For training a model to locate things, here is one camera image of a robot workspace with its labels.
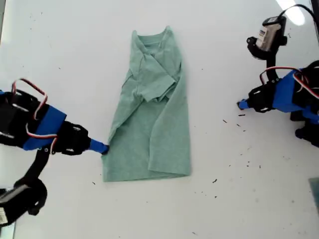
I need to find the green t-shirt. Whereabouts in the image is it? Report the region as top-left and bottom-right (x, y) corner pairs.
(101, 24), (193, 183)

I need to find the black camera stalk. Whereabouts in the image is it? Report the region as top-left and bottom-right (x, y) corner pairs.
(263, 49), (282, 86)
(13, 146), (60, 190)

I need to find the red white servo wire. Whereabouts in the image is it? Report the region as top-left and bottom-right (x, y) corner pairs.
(259, 65), (319, 100)
(11, 78), (61, 155)

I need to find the black camera box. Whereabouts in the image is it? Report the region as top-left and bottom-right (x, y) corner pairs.
(0, 177), (48, 228)
(246, 15), (288, 62)

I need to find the black camera cable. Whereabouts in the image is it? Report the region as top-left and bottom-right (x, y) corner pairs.
(279, 3), (319, 24)

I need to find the steel base plate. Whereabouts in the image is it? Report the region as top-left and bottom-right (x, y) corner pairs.
(0, 220), (17, 239)

